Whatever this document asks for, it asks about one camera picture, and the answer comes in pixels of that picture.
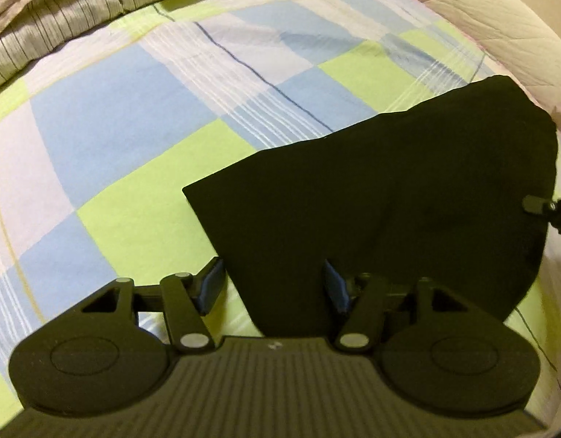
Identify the cream quilted mattress cover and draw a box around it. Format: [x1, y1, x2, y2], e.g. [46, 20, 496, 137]
[392, 0, 561, 117]

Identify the checkered bed sheet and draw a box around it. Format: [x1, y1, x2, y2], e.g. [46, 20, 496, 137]
[0, 0, 561, 404]

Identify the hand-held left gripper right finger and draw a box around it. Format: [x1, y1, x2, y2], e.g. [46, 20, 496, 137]
[322, 259, 487, 355]

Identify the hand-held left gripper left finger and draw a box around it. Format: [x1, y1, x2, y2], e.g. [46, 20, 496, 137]
[78, 257, 227, 355]

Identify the striped grey quilt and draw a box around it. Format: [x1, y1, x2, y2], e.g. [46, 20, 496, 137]
[0, 0, 397, 97]

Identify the black garment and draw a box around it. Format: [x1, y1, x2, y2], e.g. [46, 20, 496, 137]
[182, 75, 560, 339]

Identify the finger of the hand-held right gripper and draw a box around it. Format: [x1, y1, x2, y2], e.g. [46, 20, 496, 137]
[522, 194, 561, 239]

